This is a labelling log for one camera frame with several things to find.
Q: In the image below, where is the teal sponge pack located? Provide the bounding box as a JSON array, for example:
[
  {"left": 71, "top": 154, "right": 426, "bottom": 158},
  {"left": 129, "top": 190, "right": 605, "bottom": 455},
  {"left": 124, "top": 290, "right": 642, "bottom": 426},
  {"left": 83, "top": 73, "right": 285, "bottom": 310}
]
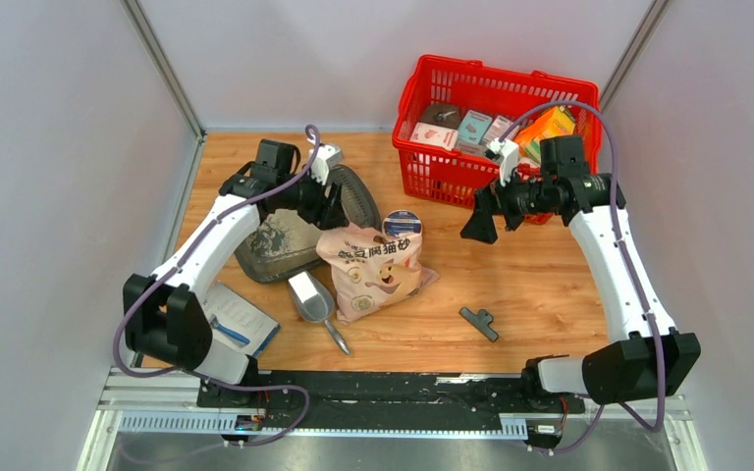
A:
[{"left": 458, "top": 110, "right": 493, "bottom": 145}]

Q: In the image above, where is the blue razor box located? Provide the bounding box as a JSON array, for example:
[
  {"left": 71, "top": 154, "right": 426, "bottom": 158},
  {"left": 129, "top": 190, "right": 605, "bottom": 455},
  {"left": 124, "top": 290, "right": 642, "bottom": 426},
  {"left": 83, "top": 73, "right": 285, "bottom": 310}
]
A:
[{"left": 202, "top": 283, "right": 281, "bottom": 358}]

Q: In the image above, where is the white Kamenoko sponge pack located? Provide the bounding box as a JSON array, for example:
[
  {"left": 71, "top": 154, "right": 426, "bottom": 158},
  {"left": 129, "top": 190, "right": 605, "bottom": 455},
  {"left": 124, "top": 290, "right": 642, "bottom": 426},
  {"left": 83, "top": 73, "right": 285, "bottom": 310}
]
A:
[{"left": 409, "top": 122, "right": 458, "bottom": 150}]

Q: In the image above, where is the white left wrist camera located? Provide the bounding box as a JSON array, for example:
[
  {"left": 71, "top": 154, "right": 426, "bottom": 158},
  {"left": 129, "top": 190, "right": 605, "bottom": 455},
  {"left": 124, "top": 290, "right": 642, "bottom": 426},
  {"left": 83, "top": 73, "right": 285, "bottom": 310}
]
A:
[{"left": 310, "top": 143, "right": 344, "bottom": 185}]

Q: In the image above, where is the pink cat litter bag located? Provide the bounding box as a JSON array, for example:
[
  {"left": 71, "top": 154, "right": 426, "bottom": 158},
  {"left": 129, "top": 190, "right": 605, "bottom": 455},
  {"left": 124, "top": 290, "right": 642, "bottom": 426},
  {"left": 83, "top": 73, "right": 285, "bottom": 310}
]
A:
[{"left": 316, "top": 224, "right": 439, "bottom": 325}]

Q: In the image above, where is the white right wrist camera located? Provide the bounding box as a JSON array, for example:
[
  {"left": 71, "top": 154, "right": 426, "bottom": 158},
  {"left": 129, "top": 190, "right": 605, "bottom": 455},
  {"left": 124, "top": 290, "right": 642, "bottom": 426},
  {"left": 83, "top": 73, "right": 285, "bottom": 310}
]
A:
[{"left": 485, "top": 138, "right": 520, "bottom": 186}]

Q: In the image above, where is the yellow tape roll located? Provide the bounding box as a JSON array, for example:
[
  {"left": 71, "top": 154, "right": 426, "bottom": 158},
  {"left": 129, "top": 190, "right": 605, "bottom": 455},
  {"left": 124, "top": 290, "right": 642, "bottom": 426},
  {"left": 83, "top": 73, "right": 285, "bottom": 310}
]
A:
[{"left": 382, "top": 210, "right": 423, "bottom": 237}]

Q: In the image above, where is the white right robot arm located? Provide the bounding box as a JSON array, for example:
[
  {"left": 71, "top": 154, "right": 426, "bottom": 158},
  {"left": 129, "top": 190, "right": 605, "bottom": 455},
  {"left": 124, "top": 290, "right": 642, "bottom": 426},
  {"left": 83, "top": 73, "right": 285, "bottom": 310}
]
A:
[{"left": 460, "top": 134, "right": 701, "bottom": 411}]

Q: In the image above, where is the silver metal scoop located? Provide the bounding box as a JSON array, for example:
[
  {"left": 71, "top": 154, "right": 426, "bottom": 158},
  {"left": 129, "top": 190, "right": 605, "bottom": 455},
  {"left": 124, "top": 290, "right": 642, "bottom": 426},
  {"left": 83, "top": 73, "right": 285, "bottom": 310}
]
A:
[{"left": 287, "top": 271, "right": 351, "bottom": 355}]

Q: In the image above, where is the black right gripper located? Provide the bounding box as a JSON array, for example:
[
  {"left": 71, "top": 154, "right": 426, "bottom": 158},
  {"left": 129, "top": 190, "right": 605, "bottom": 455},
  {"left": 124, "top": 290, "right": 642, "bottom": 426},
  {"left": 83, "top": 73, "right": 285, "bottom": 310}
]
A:
[{"left": 460, "top": 162, "right": 557, "bottom": 244}]

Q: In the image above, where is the orange sponge pack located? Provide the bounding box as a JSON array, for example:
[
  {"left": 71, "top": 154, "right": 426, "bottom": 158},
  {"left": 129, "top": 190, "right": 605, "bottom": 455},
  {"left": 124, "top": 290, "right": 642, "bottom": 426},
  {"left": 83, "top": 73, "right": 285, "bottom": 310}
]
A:
[{"left": 515, "top": 106, "right": 576, "bottom": 165}]

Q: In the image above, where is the black mounting rail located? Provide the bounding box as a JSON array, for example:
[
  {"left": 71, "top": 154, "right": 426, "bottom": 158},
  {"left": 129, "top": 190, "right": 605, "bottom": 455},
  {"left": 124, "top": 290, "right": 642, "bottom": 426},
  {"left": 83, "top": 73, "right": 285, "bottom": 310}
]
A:
[{"left": 196, "top": 370, "right": 586, "bottom": 432}]

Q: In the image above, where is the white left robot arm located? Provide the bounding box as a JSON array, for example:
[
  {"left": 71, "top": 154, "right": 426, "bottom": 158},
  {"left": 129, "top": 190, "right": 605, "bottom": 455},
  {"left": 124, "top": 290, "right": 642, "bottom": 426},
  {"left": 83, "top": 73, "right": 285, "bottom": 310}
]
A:
[{"left": 113, "top": 128, "right": 349, "bottom": 407}]

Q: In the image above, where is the grey litter box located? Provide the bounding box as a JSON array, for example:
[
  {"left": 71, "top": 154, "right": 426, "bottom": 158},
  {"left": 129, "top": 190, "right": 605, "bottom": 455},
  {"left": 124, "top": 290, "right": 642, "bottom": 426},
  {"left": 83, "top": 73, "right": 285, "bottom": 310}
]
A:
[{"left": 234, "top": 165, "right": 381, "bottom": 284}]

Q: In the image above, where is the black bag clip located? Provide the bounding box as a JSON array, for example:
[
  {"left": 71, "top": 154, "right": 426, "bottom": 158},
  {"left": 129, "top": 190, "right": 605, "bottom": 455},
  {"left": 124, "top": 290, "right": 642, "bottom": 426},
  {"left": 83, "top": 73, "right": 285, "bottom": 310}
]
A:
[{"left": 458, "top": 307, "right": 499, "bottom": 342}]

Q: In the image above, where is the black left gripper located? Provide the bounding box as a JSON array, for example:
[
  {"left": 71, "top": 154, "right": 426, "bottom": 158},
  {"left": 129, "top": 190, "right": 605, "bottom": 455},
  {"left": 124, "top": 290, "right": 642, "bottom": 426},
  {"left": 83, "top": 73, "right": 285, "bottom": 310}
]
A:
[{"left": 277, "top": 166, "right": 350, "bottom": 232}]

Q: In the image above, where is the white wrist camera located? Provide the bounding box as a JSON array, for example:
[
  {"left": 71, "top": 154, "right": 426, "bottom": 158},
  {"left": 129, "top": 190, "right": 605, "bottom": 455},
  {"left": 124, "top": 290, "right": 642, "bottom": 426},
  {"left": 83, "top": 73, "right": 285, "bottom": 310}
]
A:
[
  {"left": 310, "top": 143, "right": 344, "bottom": 185},
  {"left": 485, "top": 138, "right": 520, "bottom": 186}
]

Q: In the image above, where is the red shopping basket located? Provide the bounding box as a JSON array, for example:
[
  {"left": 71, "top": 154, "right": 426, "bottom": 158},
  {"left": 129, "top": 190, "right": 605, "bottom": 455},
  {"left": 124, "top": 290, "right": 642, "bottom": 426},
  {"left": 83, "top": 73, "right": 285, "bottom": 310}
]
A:
[{"left": 392, "top": 54, "right": 600, "bottom": 208}]

